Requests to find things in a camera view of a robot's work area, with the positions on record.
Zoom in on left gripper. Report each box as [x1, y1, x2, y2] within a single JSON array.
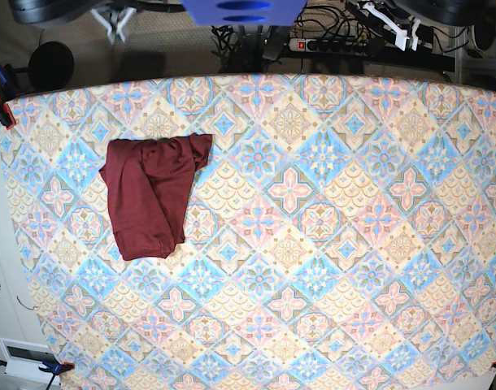
[[362, 2, 420, 51]]

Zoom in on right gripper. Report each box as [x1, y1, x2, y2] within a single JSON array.
[[90, 6, 137, 45]]

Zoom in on maroon t-shirt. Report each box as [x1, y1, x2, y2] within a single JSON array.
[[99, 133, 213, 261]]

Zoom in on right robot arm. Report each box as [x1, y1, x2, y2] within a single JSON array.
[[8, 0, 186, 45]]

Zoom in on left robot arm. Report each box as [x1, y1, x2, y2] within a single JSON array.
[[358, 1, 496, 50]]

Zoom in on black round stool base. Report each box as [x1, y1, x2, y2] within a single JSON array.
[[28, 41, 75, 92]]

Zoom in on blue plastic box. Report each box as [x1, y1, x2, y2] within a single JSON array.
[[181, 0, 307, 27]]

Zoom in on white power strip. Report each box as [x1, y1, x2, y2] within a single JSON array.
[[288, 38, 366, 55]]

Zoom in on patterned tablecloth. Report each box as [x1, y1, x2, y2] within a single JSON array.
[[0, 75, 496, 389]]

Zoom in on blue clamp front left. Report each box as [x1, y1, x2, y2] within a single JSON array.
[[0, 359, 75, 389]]

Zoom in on tangled black cables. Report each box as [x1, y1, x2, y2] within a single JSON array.
[[209, 0, 395, 74]]

